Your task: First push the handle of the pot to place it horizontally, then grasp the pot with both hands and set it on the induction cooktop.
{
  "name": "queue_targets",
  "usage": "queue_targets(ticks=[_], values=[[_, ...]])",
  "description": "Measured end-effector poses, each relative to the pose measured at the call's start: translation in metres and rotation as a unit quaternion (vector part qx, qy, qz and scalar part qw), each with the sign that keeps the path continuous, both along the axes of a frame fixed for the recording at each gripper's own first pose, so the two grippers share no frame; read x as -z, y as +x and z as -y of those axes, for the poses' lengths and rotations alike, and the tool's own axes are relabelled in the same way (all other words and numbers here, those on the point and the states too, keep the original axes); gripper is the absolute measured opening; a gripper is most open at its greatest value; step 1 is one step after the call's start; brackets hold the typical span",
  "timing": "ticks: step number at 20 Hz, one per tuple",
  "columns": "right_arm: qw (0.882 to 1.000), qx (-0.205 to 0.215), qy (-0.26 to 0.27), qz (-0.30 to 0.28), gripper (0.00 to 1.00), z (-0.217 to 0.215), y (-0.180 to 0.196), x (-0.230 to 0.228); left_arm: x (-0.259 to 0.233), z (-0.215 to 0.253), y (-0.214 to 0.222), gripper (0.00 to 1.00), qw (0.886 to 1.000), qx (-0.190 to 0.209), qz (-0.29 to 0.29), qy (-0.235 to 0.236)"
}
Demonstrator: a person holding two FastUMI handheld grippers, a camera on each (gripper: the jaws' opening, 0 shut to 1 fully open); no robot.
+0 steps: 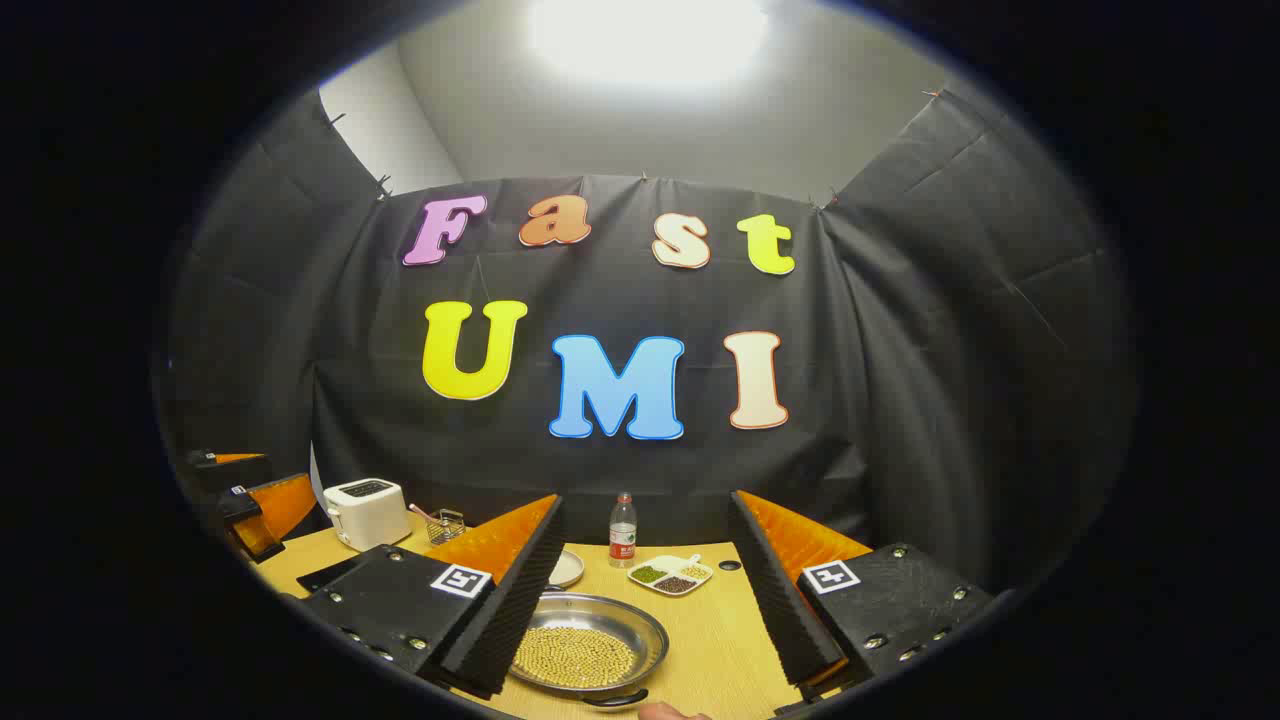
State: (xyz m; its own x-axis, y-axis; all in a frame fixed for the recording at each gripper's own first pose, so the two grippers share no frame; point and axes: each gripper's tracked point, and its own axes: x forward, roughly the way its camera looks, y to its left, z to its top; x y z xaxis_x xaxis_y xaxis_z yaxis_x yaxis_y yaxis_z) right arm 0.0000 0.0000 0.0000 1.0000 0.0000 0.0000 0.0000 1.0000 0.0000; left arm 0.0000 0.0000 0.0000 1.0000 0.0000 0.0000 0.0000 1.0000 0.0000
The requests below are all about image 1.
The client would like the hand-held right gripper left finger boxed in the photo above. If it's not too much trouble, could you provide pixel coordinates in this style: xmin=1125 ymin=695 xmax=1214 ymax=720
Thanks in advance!
xmin=297 ymin=493 xmax=566 ymax=701

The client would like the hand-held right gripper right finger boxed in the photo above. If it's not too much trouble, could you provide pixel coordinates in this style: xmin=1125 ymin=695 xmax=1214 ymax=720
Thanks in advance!
xmin=727 ymin=490 xmax=1001 ymax=716

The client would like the stainless steel pot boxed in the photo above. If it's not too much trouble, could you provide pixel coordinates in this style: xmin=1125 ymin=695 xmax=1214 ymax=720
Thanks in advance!
xmin=508 ymin=590 xmax=671 ymax=709

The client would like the black induction cooktop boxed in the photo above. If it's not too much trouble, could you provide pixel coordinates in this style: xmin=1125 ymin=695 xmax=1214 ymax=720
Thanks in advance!
xmin=297 ymin=555 xmax=366 ymax=593

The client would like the pile of yellow soybeans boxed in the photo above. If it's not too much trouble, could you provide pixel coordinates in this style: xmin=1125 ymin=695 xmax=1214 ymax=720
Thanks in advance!
xmin=522 ymin=626 xmax=638 ymax=689

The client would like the white toaster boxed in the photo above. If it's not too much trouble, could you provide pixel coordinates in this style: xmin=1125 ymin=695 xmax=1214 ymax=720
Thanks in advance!
xmin=322 ymin=478 xmax=412 ymax=553

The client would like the white divided plate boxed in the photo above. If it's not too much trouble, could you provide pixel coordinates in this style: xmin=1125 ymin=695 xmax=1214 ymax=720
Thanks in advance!
xmin=627 ymin=553 xmax=714 ymax=597

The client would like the clear plastic water bottle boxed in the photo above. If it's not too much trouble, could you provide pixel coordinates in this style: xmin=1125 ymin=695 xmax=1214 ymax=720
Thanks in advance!
xmin=608 ymin=492 xmax=638 ymax=569

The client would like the black backdrop cloth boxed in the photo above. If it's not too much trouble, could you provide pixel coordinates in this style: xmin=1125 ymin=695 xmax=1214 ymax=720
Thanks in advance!
xmin=155 ymin=90 xmax=1136 ymax=601

